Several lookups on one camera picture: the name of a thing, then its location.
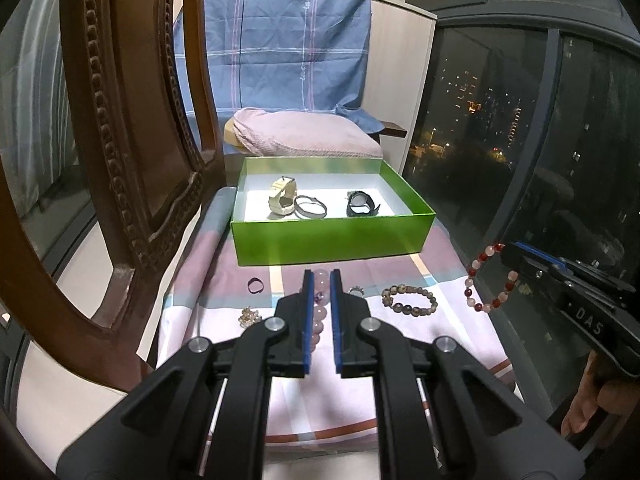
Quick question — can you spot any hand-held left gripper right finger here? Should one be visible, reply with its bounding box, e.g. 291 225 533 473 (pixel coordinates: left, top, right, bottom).
330 269 586 480

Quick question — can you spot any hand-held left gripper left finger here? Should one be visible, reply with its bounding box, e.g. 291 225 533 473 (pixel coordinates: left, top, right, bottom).
55 269 316 480

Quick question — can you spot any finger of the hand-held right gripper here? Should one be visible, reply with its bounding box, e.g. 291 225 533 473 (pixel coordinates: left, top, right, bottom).
513 240 627 289
501 249 577 307

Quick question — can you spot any pink bead bracelet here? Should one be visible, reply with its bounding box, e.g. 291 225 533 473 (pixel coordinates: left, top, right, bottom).
300 269 335 353

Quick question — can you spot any red and white bead bracelet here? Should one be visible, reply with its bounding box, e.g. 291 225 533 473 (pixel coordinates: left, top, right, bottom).
464 241 521 314

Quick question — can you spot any green cardboard box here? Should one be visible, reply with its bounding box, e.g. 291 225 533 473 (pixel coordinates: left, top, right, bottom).
230 156 436 267

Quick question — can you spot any thin silver bangle watch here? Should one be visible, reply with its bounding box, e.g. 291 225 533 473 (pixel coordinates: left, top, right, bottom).
292 196 329 220

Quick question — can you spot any black wrist watch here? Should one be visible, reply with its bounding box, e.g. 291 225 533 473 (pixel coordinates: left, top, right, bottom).
345 190 384 218

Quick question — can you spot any white wrist watch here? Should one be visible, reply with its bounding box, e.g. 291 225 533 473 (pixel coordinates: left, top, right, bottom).
267 175 299 220

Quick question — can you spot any person's right hand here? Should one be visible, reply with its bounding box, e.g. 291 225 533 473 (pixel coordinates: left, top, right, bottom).
560 350 640 439

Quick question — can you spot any pink plaid cloth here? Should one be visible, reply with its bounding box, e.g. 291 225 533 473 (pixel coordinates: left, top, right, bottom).
145 185 521 466

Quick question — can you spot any pink pillow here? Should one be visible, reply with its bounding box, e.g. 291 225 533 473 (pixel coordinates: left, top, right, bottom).
232 107 383 158

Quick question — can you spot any dark glass sliding door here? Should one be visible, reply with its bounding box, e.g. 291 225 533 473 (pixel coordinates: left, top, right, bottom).
405 0 640 411

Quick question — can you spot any carved wooden chair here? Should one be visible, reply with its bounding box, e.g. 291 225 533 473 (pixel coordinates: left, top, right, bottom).
0 0 228 480

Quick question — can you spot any blue plaid cloth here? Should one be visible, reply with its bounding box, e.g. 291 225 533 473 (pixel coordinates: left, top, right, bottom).
172 0 383 133

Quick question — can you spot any sheer curtain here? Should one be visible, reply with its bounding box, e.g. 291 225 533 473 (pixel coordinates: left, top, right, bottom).
0 0 76 221

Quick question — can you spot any brown bead bracelet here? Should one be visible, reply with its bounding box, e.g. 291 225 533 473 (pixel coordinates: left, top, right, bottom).
381 284 438 317

